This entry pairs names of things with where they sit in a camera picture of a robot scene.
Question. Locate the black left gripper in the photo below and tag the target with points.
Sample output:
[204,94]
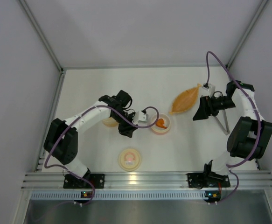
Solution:
[125,127]

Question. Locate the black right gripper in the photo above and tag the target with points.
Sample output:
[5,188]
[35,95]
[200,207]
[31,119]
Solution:
[207,106]

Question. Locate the orange shrimp food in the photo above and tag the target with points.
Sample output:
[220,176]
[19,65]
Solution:
[161,123]

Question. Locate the metal tongs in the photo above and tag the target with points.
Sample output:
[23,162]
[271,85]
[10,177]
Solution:
[224,121]

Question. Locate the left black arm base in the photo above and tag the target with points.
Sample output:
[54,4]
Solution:
[71,182]

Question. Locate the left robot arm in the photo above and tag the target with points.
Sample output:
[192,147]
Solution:
[62,138]

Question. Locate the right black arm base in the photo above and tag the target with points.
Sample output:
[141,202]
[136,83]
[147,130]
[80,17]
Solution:
[202,180]

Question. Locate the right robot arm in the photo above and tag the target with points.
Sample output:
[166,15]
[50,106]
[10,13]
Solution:
[251,134]

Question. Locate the woven fish-shaped basket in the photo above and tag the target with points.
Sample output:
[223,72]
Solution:
[185,100]

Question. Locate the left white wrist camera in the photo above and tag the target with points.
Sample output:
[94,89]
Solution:
[140,117]

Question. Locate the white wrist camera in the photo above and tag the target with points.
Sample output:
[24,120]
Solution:
[209,88]
[140,117]

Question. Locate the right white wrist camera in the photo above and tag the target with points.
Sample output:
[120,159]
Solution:
[209,88]

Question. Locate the slotted grey cable duct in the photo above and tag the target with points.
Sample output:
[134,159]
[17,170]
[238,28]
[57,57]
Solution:
[123,195]

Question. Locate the aluminium front rail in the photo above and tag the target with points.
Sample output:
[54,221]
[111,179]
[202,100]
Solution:
[248,180]

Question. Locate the right aluminium frame post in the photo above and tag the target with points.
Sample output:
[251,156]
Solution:
[248,31]

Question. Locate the aluminium frame post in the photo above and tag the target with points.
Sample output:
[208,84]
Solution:
[37,28]
[248,31]

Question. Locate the left aluminium frame post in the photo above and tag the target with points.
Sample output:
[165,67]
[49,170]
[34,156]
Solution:
[37,28]

